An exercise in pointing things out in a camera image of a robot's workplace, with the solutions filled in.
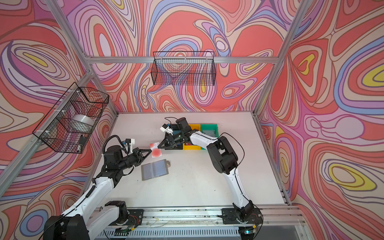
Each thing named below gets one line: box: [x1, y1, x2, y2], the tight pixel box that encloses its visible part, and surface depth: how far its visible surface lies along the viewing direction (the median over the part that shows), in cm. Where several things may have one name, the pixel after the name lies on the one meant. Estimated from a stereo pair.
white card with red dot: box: [150, 142, 162, 158], surface depth 83 cm
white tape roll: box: [72, 114, 95, 126], surface depth 75 cm
